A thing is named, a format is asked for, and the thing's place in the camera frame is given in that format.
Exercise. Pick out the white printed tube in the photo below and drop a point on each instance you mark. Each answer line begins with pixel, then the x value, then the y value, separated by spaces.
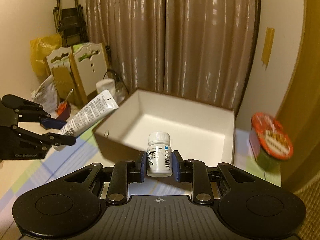
pixel 99 107

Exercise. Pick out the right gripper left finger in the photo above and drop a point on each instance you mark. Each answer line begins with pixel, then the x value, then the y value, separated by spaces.
pixel 140 167

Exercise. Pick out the red lid instant noodle cup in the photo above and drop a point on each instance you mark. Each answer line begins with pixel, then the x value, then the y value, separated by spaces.
pixel 270 144

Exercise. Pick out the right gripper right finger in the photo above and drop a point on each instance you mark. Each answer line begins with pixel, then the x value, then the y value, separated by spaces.
pixel 178 167

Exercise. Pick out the clear jar green label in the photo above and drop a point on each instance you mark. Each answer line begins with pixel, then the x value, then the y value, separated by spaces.
pixel 108 84

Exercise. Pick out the yellow plastic bag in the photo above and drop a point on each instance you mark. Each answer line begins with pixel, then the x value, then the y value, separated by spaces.
pixel 40 48

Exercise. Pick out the plaid tablecloth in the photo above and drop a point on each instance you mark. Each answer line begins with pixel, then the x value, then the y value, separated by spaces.
pixel 21 175

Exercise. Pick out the black folding cart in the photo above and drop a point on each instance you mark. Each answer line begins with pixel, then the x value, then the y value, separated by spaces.
pixel 70 24

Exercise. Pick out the brown cardboard storage box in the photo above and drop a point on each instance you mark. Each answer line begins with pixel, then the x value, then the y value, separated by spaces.
pixel 197 130

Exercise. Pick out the dark red holder box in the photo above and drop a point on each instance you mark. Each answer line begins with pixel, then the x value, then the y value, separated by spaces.
pixel 64 109

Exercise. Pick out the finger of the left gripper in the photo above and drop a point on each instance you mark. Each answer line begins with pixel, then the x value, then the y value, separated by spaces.
pixel 54 139
pixel 51 123

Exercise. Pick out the brown curtain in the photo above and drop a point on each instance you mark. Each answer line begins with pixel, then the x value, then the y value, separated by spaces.
pixel 197 49

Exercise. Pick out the silver printed bag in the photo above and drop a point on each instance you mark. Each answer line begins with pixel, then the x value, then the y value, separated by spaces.
pixel 47 95

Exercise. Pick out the woven quilted chair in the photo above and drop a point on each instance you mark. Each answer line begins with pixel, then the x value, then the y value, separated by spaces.
pixel 309 194

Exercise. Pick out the white pill bottle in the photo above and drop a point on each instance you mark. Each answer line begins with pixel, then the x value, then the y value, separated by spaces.
pixel 159 162

